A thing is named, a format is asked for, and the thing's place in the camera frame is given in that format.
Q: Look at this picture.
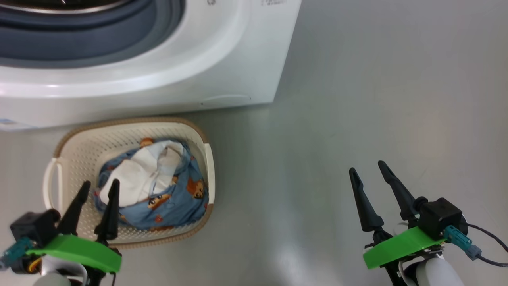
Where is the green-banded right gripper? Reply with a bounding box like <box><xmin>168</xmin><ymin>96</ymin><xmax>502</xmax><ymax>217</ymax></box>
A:
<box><xmin>349</xmin><ymin>160</ymin><xmax>447</xmax><ymax>286</ymax></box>

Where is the grey rubber door seal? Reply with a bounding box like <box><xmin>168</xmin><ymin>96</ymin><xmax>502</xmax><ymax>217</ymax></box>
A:
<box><xmin>0</xmin><ymin>0</ymin><xmax>186</xmax><ymax>69</ymax></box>

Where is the cream perforated laundry basket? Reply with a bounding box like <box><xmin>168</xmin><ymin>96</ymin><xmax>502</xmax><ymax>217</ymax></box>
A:
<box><xmin>43</xmin><ymin>116</ymin><xmax>216</xmax><ymax>250</ymax></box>

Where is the white washing machine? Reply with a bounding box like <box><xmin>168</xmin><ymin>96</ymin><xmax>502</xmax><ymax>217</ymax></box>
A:
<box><xmin>0</xmin><ymin>0</ymin><xmax>302</xmax><ymax>132</ymax></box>

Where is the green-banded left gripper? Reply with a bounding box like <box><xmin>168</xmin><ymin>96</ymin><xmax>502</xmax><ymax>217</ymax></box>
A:
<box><xmin>25</xmin><ymin>179</ymin><xmax>123</xmax><ymax>286</ymax></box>

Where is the left camera cable teal plug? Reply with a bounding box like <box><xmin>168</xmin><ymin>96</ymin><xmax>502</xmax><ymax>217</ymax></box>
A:
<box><xmin>0</xmin><ymin>237</ymin><xmax>35</xmax><ymax>271</ymax></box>

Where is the white garment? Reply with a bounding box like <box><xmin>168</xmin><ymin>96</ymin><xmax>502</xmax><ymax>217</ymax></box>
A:
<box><xmin>99</xmin><ymin>141</ymin><xmax>185</xmax><ymax>208</ymax></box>

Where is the blue bear-print garment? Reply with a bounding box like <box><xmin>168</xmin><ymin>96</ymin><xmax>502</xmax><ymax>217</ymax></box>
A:
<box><xmin>94</xmin><ymin>137</ymin><xmax>209</xmax><ymax>232</ymax></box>

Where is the steel washing machine drum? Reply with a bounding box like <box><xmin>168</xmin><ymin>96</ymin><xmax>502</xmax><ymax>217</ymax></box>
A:
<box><xmin>0</xmin><ymin>0</ymin><xmax>131</xmax><ymax>15</ymax></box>

